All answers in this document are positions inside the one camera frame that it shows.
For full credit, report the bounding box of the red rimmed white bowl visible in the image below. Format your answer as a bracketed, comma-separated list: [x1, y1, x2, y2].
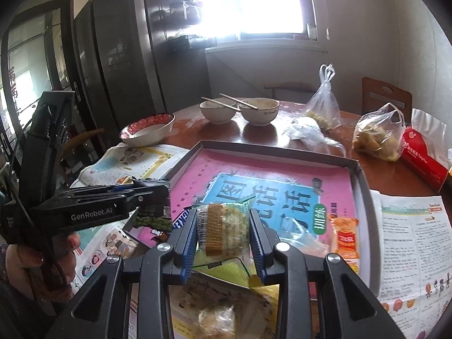
[119, 113, 175, 148]

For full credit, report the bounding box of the right newspaper sheet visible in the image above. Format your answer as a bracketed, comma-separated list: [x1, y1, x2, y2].
[371, 191, 451, 338]

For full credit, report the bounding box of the chopstick on right bowl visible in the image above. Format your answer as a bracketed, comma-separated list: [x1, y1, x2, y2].
[220, 93, 258, 110]

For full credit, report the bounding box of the dark small snack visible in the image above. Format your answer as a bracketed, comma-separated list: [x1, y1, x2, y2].
[150, 208, 191, 240]

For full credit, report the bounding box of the clear bag with round cake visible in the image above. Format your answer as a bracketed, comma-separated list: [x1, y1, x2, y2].
[169, 273, 279, 338]

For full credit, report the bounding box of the white bowl left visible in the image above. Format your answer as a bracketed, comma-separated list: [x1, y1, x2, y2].
[199, 101, 237, 125]

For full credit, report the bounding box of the yellow wafer snack clear wrap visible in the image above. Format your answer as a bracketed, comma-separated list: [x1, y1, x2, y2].
[196, 199, 251, 259]

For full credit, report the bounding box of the red tissue pack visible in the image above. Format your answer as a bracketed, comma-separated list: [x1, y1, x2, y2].
[401, 108, 449, 192]

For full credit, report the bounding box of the chopstick on left bowl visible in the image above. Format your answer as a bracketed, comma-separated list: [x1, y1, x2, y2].
[201, 96, 241, 112]

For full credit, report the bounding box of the chopstick on bowl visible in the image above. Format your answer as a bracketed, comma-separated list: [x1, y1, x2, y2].
[201, 96, 241, 112]
[220, 93, 258, 110]

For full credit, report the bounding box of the left newspaper sheet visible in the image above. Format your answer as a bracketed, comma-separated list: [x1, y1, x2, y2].
[71, 144, 188, 292]

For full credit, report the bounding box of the dark refrigerator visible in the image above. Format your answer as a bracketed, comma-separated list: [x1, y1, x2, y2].
[73, 0, 166, 148]

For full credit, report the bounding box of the crumpled clear plastic wrap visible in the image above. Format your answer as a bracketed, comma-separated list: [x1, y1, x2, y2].
[285, 116, 346, 158]

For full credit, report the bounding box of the orange snack packet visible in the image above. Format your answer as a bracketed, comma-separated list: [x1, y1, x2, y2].
[329, 217, 360, 274]

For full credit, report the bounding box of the tied clear plastic bag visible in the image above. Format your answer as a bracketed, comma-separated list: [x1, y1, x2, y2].
[303, 64, 342, 131]

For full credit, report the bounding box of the person's left hand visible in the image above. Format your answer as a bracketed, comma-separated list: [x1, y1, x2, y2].
[5, 232, 81, 303]

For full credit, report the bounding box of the green snack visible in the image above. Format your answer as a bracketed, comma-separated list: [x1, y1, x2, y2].
[132, 205, 173, 233]

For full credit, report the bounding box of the grey cardboard box lid tray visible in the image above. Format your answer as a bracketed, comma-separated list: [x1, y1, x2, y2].
[120, 141, 380, 293]

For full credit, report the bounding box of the newspaper sheet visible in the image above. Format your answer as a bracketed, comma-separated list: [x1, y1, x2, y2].
[371, 191, 451, 338]
[71, 144, 188, 292]

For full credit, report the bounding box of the plastic bag of pastries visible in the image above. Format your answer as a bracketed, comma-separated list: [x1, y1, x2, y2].
[352, 103, 406, 162]

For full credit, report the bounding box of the white bowl right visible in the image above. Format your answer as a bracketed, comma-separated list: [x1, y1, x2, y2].
[239, 98, 280, 127]

